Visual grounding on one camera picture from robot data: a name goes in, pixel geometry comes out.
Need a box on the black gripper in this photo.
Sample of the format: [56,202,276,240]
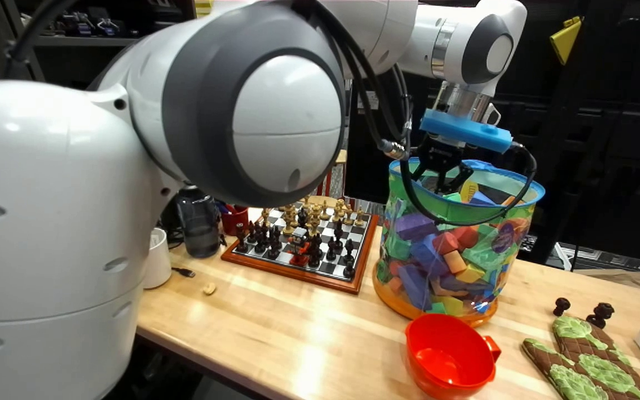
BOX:
[416,135,480,195]

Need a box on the yellow foam block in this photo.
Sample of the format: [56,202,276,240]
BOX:
[457,178,480,204]

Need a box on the blue foam block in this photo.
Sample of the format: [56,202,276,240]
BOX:
[469,189,498,208]

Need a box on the purple foam block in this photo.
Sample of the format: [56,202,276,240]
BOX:
[392,211,440,241]

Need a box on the red foam block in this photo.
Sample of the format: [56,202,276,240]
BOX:
[434,224,480,258]

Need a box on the clear tub of foam blocks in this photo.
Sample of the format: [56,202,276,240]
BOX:
[370,155,549,329]

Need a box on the wooden chess board with pieces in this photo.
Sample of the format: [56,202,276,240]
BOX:
[219,194,382,296]

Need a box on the red plastic bowl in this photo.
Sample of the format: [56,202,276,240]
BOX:
[404,311,504,400]

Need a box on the yellow triangular tag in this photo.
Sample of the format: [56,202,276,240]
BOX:
[549,12,584,66]

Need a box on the red cup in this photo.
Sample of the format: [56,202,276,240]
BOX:
[219,202,251,238]

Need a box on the green foam puzzle board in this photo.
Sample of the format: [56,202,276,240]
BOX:
[521,314,640,400]

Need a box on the white paper cup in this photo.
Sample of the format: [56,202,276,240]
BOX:
[139,224,176,290]

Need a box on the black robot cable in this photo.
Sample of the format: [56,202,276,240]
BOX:
[334,19,540,228]

